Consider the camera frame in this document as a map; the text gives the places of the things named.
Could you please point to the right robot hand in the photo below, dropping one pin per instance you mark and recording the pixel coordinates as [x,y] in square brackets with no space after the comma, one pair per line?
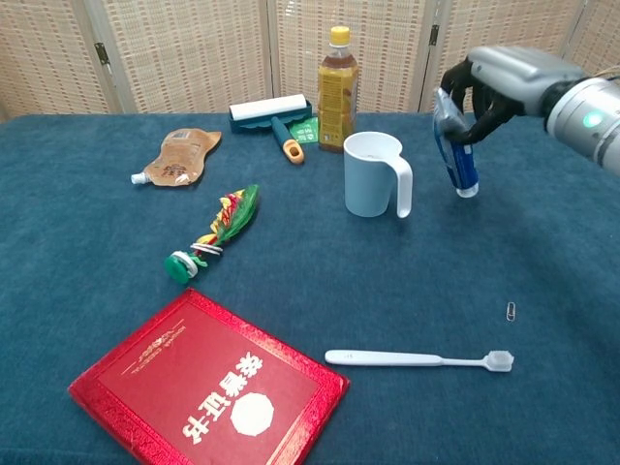
[518,77]

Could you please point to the blue white toothpaste tube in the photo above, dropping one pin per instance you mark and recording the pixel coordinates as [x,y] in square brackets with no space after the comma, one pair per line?
[462,169]

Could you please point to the white toothbrush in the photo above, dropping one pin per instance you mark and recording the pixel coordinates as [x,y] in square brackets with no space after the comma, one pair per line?
[387,358]

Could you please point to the black screen hinge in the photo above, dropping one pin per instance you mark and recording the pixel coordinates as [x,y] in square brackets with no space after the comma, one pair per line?
[434,35]

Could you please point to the yellow tea bottle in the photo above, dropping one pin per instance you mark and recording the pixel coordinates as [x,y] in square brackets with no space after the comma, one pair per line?
[336,97]

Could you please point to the green sachet packet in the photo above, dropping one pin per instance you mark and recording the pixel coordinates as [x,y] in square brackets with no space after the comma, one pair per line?
[304,132]

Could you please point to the silver paper clip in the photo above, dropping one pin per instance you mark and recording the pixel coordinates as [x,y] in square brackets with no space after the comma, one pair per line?
[509,315]

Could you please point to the teal lint roller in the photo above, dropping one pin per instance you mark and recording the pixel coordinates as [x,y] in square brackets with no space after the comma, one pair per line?
[269,109]

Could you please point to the colourful feather shuttlecock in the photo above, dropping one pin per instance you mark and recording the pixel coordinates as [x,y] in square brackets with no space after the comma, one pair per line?
[232,218]

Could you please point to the woven folding screen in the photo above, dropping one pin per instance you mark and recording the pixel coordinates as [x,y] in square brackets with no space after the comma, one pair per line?
[194,48]

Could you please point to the brown spout pouch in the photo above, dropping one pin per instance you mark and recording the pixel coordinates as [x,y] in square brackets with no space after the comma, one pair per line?
[179,155]

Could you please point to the brass screen hinge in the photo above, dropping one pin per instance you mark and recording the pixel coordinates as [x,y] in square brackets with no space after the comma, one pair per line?
[101,52]

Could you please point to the red certificate book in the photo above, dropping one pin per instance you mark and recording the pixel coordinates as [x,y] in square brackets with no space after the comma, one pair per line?
[203,378]

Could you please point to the blue table cloth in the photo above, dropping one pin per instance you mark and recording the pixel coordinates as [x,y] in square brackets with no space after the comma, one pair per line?
[97,242]

